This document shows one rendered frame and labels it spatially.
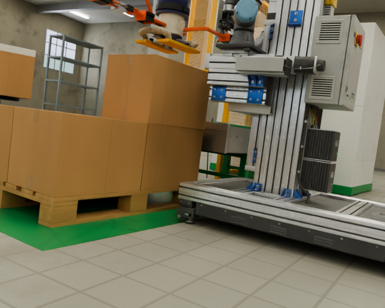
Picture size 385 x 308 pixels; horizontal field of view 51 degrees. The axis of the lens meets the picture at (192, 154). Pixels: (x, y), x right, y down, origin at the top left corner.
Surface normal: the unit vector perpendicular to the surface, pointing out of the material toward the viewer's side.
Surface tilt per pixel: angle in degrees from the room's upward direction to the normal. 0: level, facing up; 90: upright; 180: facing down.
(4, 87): 90
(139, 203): 90
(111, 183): 90
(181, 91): 90
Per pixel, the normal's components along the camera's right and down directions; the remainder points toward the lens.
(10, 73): 0.57, 0.12
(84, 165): 0.81, 0.14
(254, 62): -0.51, -0.01
